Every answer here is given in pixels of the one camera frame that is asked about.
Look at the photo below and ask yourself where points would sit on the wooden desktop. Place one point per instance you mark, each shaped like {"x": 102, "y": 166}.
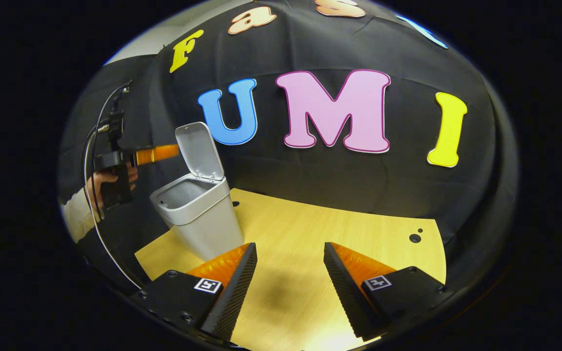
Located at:
{"x": 300, "y": 234}

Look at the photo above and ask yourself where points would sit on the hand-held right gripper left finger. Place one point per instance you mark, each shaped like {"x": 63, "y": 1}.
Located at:
{"x": 234, "y": 292}

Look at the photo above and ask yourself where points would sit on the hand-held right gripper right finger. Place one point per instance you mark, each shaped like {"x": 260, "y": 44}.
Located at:
{"x": 349, "y": 292}

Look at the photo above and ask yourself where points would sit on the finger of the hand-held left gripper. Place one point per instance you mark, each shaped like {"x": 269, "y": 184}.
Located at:
{"x": 159, "y": 154}

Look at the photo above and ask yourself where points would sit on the black backdrop cloth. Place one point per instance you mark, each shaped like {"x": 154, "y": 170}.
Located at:
{"x": 359, "y": 195}

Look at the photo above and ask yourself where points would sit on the white desktop garbage bin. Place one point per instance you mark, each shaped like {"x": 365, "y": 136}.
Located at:
{"x": 208, "y": 219}

